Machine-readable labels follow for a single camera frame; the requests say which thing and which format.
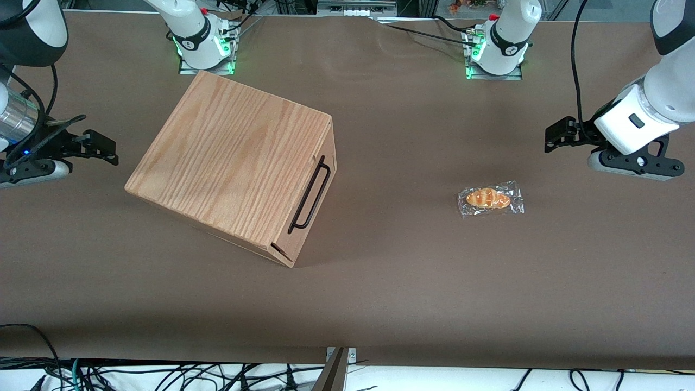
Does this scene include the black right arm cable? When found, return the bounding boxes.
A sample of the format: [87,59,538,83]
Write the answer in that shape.
[0,64,87,166]

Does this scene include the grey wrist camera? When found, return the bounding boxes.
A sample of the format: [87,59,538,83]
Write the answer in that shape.
[0,160,71,189]
[587,136,685,181]

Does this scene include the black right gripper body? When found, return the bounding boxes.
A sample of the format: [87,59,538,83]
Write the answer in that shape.
[4,128,83,170]

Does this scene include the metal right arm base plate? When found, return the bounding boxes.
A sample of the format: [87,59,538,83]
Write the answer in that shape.
[178,21,238,75]

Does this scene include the metal bracket at table edge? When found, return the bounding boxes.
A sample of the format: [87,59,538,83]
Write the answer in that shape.
[312,346,357,391]

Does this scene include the aluminium frame rail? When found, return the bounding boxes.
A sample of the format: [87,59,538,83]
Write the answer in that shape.
[317,0,398,17]

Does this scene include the bread roll in plastic wrap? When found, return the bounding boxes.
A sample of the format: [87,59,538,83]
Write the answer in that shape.
[457,181,525,219]

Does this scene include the short black table cable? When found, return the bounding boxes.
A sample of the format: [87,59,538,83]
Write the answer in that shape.
[432,15,474,34]

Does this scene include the long black table cable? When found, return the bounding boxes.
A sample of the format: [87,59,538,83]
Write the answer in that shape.
[379,23,472,43]

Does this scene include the brown table cover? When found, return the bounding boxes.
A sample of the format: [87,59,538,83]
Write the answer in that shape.
[0,10,695,371]

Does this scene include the wooden drawer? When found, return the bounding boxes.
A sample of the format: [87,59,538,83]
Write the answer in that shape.
[270,116,338,262]

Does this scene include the wooden oak cabinet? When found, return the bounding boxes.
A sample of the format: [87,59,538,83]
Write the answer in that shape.
[124,71,338,268]

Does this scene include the black metal drawer handle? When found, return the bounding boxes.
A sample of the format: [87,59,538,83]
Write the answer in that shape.
[288,155,331,235]

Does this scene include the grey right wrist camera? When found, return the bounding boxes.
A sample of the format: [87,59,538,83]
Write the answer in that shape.
[0,160,71,189]

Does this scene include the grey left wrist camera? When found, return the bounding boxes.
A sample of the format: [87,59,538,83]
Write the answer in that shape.
[587,136,685,181]

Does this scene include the black looped floor cable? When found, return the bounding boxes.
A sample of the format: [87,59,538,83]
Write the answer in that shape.
[0,324,61,376]

